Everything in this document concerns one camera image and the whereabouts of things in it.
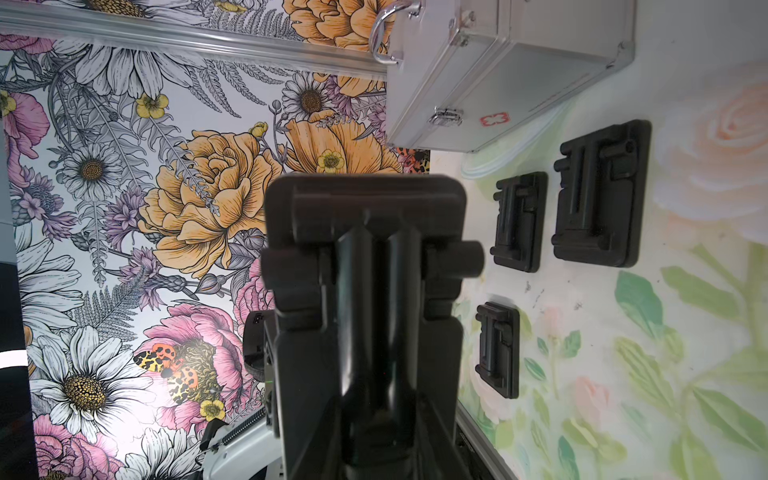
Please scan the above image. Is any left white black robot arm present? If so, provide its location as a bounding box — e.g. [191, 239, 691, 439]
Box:
[197, 310, 286, 479]

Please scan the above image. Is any black folded phone stand front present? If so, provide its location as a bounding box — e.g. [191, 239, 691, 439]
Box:
[475, 302, 521, 399]

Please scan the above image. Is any black folded phone stand large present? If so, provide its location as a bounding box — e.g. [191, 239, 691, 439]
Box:
[552, 119, 652, 268]

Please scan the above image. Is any silver aluminium first aid case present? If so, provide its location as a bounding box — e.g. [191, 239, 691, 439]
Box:
[369, 0, 636, 152]

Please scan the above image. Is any aluminium left corner post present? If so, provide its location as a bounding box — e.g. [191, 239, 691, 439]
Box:
[1, 1, 386, 80]

